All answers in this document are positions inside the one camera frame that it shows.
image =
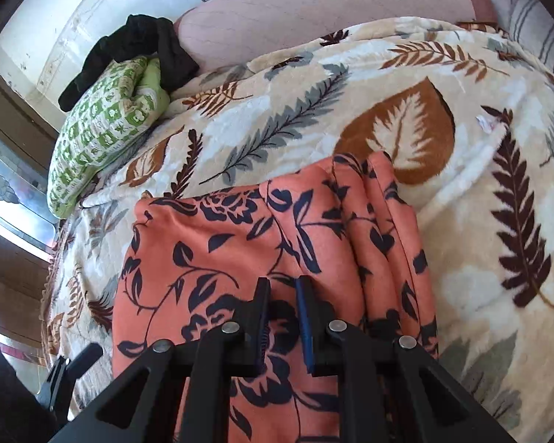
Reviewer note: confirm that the brown fringed sofa cover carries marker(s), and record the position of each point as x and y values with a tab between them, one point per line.
46	286

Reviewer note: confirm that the wooden stained-glass door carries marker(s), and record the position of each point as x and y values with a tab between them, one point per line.
9	258

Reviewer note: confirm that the orange floral garment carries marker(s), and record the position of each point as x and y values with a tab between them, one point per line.
221	240

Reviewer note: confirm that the green checked pillow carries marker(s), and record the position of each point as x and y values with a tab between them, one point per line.
101	134

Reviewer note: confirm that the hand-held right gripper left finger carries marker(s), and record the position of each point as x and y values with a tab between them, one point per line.
260	332

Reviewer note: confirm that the pink sofa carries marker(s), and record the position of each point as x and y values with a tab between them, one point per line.
304	14

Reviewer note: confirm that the black cloth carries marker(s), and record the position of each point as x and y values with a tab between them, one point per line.
166	50

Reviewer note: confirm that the cream leaf-print blanket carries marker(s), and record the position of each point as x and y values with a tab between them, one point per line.
466	221

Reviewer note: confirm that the striped floral cushion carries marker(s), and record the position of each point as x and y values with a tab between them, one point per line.
535	23

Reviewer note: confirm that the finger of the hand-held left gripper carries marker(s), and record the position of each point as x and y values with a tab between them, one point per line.
62	378

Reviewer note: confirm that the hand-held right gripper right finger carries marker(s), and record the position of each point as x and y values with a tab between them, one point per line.
305	332

